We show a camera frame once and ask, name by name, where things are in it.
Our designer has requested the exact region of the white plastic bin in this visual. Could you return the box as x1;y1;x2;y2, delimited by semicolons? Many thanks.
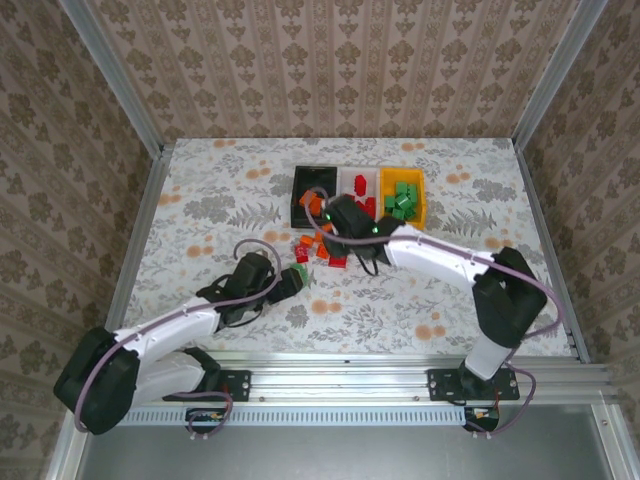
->
338;167;384;221

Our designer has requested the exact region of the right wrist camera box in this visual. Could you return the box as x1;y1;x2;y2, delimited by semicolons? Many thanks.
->
324;195;376;239

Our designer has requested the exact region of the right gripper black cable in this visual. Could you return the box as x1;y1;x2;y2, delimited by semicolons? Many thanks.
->
355;252;381;277

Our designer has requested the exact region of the small circuit board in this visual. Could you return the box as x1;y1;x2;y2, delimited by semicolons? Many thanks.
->
463;405;501;432
185;407;226;434

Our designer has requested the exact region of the aluminium frame post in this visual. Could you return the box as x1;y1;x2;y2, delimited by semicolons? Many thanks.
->
58;0;166;156
510;0;610;151

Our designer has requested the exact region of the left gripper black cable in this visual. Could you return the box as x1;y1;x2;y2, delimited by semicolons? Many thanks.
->
197;279;266;329

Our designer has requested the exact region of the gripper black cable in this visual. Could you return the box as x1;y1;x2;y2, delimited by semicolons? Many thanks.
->
197;279;266;329
355;252;381;277

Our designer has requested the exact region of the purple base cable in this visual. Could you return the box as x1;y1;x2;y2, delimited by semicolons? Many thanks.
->
185;388;234;442
467;368;539;439

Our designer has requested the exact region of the yellow plastic bin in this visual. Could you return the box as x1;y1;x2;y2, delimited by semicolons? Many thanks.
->
379;167;427;231

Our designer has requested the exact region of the floral patterned tablecloth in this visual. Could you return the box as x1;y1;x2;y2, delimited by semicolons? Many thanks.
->
119;137;576;359

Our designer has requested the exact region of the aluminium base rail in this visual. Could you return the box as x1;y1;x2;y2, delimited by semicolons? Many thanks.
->
72;349;624;407

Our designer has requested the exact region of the aluminium side rail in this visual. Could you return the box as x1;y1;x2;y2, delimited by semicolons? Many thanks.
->
69;143;176;401
512;142;592;365

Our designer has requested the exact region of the black plastic bin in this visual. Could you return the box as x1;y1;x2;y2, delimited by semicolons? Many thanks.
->
291;165;341;229

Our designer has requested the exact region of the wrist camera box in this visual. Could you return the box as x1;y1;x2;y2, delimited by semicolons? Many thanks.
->
324;195;376;239
232;252;275;296

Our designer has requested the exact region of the grey slotted cable duct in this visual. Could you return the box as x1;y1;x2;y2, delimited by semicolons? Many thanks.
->
89;405;501;427

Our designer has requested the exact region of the grey metal panel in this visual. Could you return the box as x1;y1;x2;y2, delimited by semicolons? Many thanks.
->
47;404;640;480

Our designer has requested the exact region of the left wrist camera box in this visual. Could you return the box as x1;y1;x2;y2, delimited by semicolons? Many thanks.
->
232;252;275;296

